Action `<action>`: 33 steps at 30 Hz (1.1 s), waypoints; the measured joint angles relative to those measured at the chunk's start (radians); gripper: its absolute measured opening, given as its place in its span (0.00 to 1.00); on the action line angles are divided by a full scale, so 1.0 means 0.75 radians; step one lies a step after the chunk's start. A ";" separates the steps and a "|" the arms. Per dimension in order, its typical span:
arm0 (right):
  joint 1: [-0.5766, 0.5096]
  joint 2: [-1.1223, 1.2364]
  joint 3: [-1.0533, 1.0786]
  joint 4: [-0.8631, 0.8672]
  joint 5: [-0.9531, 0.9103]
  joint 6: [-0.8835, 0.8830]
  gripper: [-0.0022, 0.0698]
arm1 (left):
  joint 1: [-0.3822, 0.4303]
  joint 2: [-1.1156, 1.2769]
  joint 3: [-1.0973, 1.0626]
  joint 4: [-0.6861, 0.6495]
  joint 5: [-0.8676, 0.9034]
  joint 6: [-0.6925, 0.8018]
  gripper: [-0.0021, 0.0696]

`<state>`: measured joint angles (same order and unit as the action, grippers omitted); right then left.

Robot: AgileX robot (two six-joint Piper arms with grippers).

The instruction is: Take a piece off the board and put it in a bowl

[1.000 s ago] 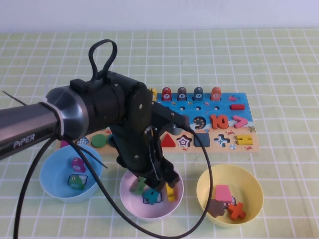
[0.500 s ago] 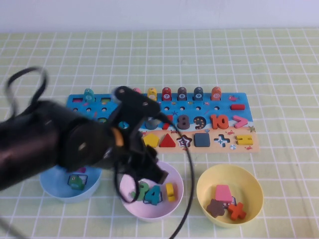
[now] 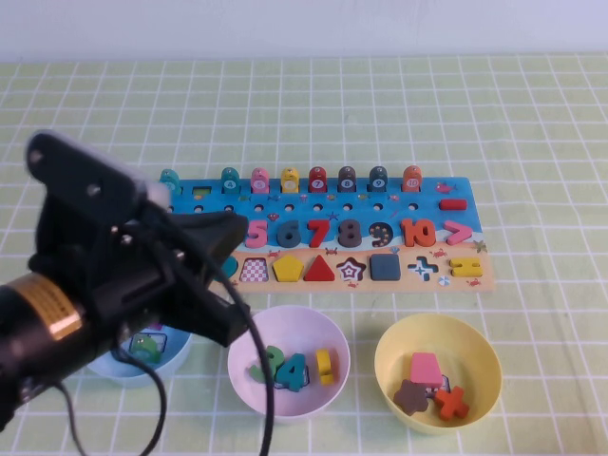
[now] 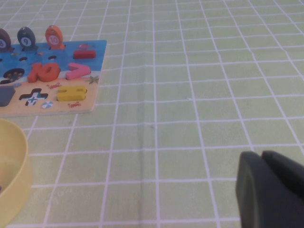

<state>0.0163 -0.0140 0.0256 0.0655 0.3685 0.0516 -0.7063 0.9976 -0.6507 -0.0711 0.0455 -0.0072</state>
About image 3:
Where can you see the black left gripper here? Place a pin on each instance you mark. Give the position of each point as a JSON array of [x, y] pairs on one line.
[[119, 266]]

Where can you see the green number three piece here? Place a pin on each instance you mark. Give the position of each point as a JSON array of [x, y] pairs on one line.
[[255, 371]]

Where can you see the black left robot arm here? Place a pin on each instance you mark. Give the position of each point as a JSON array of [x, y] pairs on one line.
[[28, 332]]

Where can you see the teal heart piece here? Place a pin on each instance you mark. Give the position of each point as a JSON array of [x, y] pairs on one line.
[[232, 268]]

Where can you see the yellow pentagon piece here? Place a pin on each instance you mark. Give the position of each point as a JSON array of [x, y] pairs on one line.
[[287, 269]]

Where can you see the blue-grey number six piece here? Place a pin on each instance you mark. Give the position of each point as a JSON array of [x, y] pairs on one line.
[[282, 237]]

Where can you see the pink plastic bowl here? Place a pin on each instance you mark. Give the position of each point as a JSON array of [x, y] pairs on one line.
[[294, 328]]

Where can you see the light blue plastic bowl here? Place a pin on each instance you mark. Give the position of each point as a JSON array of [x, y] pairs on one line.
[[176, 361]]

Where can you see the teal fish piece number four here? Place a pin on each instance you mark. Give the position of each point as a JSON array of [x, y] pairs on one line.
[[229, 180]]

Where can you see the red triangle piece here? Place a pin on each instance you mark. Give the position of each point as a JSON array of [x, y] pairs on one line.
[[320, 273]]

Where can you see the green fish piece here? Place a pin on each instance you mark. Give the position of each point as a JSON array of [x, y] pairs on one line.
[[145, 349]]

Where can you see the pink fish piece number five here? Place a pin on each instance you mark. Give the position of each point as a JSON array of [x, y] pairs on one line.
[[259, 180]]

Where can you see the teal fish piece number two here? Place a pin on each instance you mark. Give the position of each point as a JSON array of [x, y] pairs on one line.
[[170, 179]]

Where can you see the yellow fish piece number six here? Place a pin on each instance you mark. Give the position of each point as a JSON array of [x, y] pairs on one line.
[[290, 180]]

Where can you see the red fish piece number seven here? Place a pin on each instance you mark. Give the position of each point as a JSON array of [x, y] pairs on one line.
[[317, 179]]

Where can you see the yellow wooden number piece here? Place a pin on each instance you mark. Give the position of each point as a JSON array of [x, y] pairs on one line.
[[325, 368]]

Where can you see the wooden number puzzle board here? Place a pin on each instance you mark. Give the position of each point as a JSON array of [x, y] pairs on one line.
[[361, 209]]

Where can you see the brown fish piece number eight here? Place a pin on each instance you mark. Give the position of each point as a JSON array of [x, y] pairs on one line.
[[347, 179]]

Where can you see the blue-grey square piece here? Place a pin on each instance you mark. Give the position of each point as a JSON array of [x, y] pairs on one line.
[[385, 267]]

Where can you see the blue-grey fish piece number nine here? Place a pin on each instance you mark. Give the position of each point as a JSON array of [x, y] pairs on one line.
[[378, 179]]

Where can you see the yellow plastic bowl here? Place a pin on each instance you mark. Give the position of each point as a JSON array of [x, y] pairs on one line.
[[427, 332]]

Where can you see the orange fish piece number ten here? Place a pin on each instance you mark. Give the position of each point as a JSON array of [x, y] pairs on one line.
[[412, 178]]

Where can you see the pink trapezoid piece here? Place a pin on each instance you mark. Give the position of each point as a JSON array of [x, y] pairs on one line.
[[425, 368]]

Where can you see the brown star piece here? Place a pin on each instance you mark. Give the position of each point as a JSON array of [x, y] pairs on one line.
[[411, 396]]

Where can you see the red minus sign piece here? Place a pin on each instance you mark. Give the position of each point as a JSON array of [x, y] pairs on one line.
[[452, 204]]

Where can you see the yellow equals sign piece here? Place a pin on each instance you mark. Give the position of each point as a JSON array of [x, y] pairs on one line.
[[465, 261]]

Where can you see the pink greater-than sign piece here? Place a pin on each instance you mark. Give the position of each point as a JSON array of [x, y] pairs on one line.
[[465, 233]]

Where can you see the orange plus sign piece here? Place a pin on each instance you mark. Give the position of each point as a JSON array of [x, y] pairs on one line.
[[451, 404]]

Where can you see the green checked tablecloth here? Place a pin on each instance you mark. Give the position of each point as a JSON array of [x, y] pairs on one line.
[[522, 142]]

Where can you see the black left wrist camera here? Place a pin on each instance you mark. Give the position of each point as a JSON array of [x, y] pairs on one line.
[[71, 166]]

